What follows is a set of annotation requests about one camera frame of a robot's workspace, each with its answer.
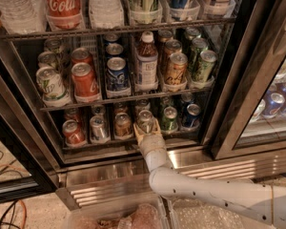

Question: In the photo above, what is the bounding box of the green ginger ale can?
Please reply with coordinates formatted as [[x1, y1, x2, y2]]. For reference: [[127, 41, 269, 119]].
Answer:
[[192, 50, 217, 83]]

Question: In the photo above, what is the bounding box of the blue pepsi can bottom shelf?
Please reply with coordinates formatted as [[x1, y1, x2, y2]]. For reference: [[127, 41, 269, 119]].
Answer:
[[181, 104, 201, 128]]

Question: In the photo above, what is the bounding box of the red cola can bottom shelf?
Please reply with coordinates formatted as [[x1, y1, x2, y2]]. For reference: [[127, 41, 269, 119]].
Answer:
[[62, 119, 87, 147]]

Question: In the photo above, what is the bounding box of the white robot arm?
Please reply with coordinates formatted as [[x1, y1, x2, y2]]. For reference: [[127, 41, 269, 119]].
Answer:
[[133, 121, 286, 229]]

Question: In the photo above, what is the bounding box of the large red cola can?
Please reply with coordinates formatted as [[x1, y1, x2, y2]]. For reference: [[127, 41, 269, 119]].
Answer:
[[71, 63, 99, 102]]

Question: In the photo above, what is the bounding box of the gold brown soda can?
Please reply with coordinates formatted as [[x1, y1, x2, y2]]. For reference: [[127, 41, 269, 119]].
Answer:
[[114, 113, 133, 139]]

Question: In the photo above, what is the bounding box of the white green 7up can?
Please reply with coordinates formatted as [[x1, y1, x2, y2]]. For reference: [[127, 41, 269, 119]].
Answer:
[[137, 110, 153, 134]]

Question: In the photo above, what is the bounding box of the red coca cola bottle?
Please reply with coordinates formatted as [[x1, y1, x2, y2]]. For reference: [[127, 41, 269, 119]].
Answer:
[[46, 0, 82, 30]]

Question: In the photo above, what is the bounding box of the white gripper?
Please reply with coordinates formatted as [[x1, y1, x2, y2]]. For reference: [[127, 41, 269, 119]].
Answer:
[[133, 118, 165, 156]]

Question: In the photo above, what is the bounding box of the clear water bottle middle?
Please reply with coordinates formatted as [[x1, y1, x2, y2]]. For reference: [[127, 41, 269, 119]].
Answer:
[[89, 0, 124, 29]]

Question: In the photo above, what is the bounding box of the clear water bottle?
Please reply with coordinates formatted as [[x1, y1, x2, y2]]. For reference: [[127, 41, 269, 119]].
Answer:
[[89, 0, 124, 29], [0, 0, 47, 34]]

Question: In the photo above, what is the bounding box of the silver diet cola can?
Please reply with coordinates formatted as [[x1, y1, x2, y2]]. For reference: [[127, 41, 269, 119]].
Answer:
[[90, 115, 110, 143]]

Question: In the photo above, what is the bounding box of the large blue pepsi can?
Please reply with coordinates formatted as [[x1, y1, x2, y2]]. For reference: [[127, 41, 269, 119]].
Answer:
[[106, 57, 131, 98]]

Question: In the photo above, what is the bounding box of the clear plastic bin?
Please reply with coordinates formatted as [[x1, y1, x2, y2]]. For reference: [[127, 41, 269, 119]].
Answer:
[[62, 193, 170, 229], [167, 198, 276, 229]]

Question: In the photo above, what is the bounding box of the orange cable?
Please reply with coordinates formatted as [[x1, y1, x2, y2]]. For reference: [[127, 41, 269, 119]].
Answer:
[[0, 163, 29, 229]]

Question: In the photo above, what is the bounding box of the green soda can bottom shelf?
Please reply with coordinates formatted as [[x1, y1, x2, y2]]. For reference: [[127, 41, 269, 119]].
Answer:
[[160, 106, 178, 132]]

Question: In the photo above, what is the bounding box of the right clear plastic bin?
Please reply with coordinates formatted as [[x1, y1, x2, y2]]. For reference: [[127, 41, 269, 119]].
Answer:
[[167, 198, 276, 229]]

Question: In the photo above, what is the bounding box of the blue tall can top shelf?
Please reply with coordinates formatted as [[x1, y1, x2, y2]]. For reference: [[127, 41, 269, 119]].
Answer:
[[168, 0, 200, 22]]

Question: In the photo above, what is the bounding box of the green tall can top shelf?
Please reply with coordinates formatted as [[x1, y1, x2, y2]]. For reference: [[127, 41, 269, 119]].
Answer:
[[129, 0, 159, 24]]

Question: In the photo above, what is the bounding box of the gold root beer can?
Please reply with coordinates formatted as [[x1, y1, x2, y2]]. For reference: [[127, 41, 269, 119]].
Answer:
[[164, 52, 188, 92]]

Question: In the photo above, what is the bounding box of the large white 7up can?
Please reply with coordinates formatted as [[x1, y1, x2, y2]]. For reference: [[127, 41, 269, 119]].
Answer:
[[36, 66, 71, 107]]

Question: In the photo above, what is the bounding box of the brown tea bottle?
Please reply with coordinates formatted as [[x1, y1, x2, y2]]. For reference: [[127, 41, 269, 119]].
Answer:
[[135, 31, 158, 90]]

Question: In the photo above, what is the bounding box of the metal fridge base grille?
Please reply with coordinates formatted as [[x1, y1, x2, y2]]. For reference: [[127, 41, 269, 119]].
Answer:
[[56, 149, 286, 210]]

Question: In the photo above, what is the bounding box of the left clear plastic bin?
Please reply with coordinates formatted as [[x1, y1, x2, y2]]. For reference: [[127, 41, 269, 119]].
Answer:
[[62, 193, 170, 229]]

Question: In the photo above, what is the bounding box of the clear water bottle left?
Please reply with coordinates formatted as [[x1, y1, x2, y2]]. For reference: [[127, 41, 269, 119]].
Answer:
[[0, 0, 47, 34]]

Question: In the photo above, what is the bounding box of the right fridge glass door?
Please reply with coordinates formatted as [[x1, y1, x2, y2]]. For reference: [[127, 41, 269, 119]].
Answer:
[[213, 0, 286, 159]]

